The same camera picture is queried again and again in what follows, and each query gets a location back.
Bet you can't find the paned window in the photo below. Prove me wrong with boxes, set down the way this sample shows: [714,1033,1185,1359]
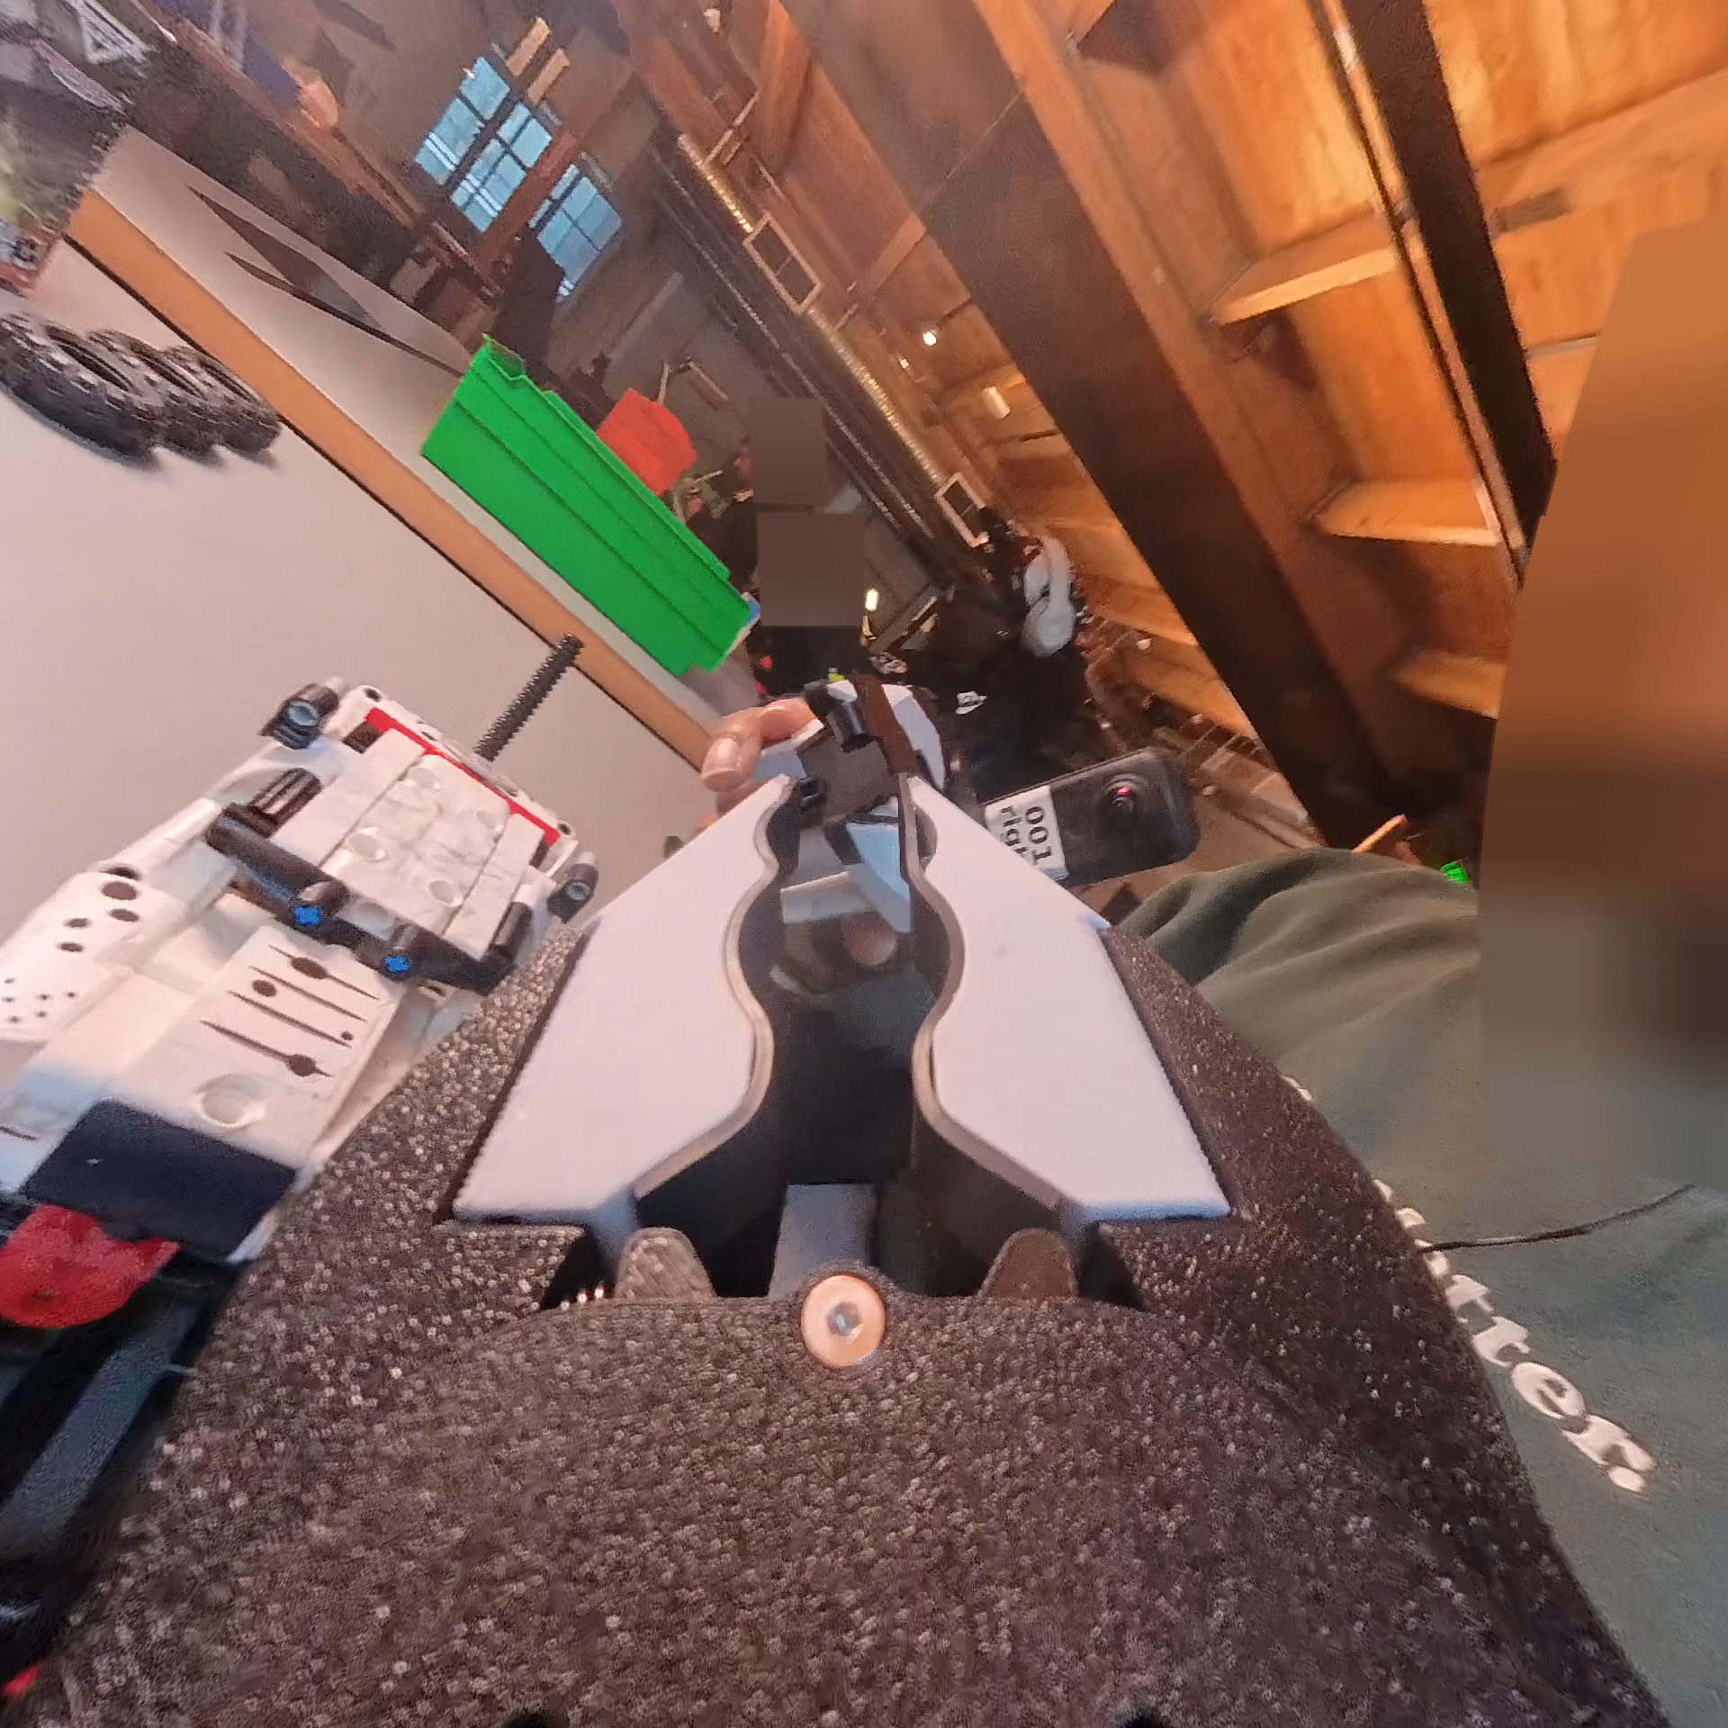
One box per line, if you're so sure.
[533,163,628,294]
[420,56,554,231]

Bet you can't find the red plastic bin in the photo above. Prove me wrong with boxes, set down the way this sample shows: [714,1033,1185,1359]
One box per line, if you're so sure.
[601,386,698,502]

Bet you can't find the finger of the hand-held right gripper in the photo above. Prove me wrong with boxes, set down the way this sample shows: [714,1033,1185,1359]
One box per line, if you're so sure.
[777,805,941,936]

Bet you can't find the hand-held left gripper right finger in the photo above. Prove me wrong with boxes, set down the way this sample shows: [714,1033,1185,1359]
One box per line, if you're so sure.
[904,783,1231,1231]

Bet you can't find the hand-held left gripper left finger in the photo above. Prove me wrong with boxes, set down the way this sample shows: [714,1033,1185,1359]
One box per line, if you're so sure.
[449,783,813,1231]

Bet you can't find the person's right hand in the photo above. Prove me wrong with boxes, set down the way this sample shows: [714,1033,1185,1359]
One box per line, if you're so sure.
[696,694,817,803]

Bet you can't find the white toy brick truck model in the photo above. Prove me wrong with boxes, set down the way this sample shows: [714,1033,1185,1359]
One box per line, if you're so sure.
[0,636,601,1620]

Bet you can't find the green plastic bin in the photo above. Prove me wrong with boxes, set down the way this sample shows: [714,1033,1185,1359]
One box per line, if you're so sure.
[420,337,760,676]

